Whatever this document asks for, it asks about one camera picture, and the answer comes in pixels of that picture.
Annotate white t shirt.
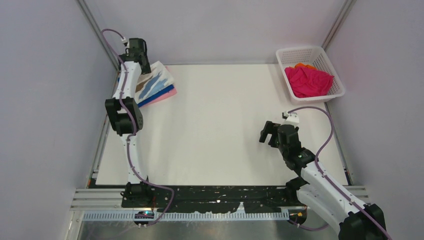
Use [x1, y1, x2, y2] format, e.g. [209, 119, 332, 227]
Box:
[134, 60, 175, 104]

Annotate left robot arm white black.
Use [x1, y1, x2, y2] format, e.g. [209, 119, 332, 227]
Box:
[105, 38, 154, 208]

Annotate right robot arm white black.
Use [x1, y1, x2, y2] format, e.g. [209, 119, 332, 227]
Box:
[259, 121, 389, 240]

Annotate folded blue t shirt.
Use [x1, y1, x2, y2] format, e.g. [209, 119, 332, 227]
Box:
[117, 77, 175, 109]

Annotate folded pink t shirt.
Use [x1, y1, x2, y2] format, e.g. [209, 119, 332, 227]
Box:
[139, 66, 178, 109]

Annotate magenta t shirt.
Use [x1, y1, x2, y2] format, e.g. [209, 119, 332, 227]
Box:
[284, 67, 334, 98]

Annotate white plastic laundry basket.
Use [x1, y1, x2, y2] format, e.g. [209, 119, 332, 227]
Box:
[275, 46, 346, 105]

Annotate orange t shirt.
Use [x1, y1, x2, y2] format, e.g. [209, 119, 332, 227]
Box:
[294, 62, 317, 70]

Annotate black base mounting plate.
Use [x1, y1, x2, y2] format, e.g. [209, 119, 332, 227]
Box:
[120, 183, 302, 214]

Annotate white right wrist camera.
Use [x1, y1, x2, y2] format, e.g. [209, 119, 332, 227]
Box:
[282, 111, 300, 127]

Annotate aluminium frame rails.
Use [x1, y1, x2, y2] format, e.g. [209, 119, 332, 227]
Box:
[71, 177, 368, 227]

